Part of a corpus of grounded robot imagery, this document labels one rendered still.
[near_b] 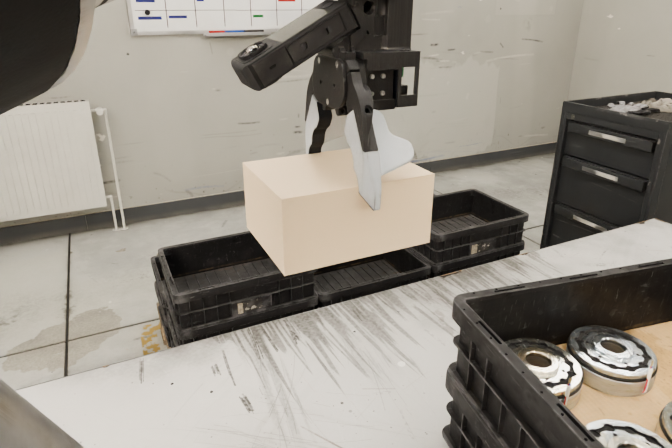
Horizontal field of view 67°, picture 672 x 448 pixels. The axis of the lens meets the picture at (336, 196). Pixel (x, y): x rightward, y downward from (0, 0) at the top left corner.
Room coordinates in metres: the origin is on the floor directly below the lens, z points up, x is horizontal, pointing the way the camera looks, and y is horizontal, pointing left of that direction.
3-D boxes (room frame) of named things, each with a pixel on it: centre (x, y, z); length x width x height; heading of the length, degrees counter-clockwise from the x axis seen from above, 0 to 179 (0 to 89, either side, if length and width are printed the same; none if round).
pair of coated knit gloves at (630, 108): (2.04, -1.17, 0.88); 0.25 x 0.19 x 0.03; 116
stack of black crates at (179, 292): (1.30, 0.29, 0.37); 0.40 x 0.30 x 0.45; 116
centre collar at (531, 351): (0.51, -0.25, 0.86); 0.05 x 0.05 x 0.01
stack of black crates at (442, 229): (1.65, -0.43, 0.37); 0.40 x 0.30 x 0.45; 116
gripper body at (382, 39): (0.50, -0.03, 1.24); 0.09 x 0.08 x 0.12; 116
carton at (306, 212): (0.49, 0.00, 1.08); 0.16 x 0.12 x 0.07; 116
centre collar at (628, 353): (0.54, -0.36, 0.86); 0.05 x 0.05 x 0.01
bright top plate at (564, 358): (0.51, -0.25, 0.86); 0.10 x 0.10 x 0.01
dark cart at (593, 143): (2.02, -1.31, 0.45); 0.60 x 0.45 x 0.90; 116
